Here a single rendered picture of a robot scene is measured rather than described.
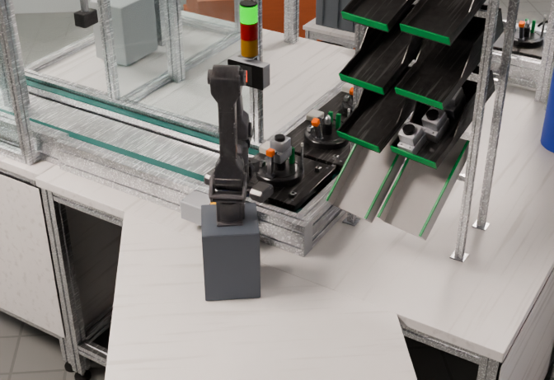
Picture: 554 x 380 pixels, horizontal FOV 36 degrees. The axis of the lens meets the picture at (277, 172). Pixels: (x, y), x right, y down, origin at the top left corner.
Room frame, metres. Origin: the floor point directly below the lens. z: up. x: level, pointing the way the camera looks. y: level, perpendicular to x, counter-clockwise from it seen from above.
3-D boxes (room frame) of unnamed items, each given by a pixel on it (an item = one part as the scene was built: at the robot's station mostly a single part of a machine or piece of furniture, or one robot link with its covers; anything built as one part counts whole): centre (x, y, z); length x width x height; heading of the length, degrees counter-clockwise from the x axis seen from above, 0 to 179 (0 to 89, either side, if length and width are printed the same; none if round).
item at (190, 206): (1.94, 0.16, 0.93); 0.21 x 0.07 x 0.06; 59
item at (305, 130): (2.30, -0.16, 1.01); 0.24 x 0.24 x 0.13; 59
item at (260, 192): (1.91, 0.10, 1.08); 0.19 x 0.06 x 0.08; 59
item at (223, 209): (1.73, 0.11, 1.09); 0.07 x 0.07 x 0.06; 5
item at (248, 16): (2.28, 0.08, 1.39); 0.05 x 0.05 x 0.05
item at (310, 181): (2.09, -0.01, 0.96); 0.24 x 0.24 x 0.02; 59
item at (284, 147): (2.10, -0.01, 1.06); 0.08 x 0.04 x 0.07; 148
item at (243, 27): (2.28, 0.08, 1.34); 0.05 x 0.05 x 0.05
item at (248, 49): (2.28, 0.08, 1.29); 0.05 x 0.05 x 0.05
